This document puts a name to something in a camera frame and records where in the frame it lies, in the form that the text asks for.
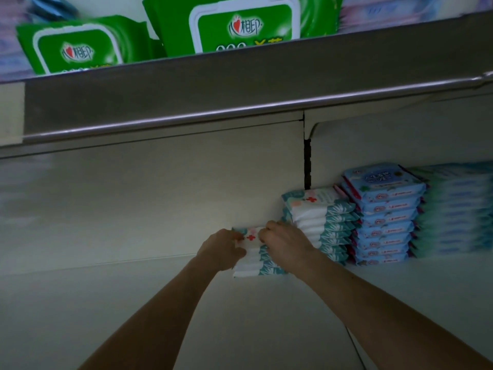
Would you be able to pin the metal store shelving unit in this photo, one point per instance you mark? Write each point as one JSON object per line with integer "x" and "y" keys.
{"x": 154, "y": 196}

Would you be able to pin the stack of white green packets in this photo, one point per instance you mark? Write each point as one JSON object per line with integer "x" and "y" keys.
{"x": 323, "y": 219}

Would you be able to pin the person's right hand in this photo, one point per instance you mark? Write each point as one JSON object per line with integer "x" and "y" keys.
{"x": 286, "y": 244}

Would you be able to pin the person's left hand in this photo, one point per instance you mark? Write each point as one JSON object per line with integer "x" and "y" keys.
{"x": 222, "y": 250}

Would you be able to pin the person's left forearm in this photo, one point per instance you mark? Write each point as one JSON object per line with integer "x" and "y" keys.
{"x": 154, "y": 319}

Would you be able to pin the person's right forearm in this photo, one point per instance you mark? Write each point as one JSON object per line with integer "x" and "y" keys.
{"x": 393, "y": 319}

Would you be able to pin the stack of blue red packets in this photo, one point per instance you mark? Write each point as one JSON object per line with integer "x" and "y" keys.
{"x": 381, "y": 212}

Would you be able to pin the stack of blue green packets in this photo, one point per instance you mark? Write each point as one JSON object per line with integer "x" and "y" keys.
{"x": 454, "y": 212}

